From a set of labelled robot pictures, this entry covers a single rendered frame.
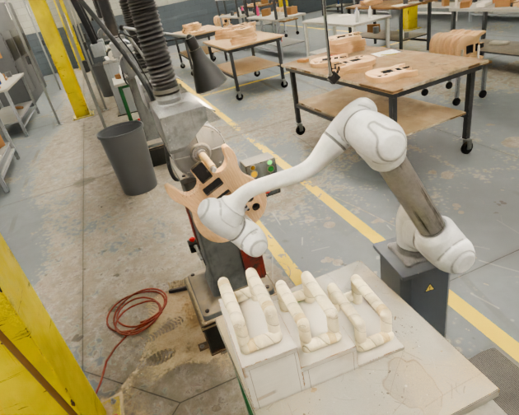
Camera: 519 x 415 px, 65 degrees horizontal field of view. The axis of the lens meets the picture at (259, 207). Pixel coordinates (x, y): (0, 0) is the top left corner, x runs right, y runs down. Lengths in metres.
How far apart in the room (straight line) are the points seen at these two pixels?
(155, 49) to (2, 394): 1.48
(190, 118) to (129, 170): 3.13
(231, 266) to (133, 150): 2.45
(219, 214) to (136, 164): 3.27
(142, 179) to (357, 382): 3.84
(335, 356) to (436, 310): 1.03
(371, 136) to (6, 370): 1.62
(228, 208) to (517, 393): 1.67
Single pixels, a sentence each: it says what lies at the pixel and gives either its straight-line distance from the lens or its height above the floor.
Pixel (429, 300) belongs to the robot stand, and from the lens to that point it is 2.06.
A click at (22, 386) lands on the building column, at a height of 0.65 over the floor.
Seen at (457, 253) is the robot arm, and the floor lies 0.91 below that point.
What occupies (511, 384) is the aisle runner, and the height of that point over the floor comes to 0.00.
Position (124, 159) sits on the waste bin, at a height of 0.45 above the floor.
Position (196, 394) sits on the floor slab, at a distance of 2.49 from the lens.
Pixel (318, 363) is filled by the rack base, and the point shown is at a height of 1.01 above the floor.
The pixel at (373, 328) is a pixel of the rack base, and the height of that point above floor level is 0.94.
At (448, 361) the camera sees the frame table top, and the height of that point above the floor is 0.93.
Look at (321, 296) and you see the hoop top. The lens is 1.16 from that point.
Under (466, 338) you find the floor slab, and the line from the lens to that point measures 2.62.
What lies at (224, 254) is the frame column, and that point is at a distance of 2.38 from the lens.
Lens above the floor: 1.92
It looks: 30 degrees down
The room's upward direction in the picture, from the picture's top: 12 degrees counter-clockwise
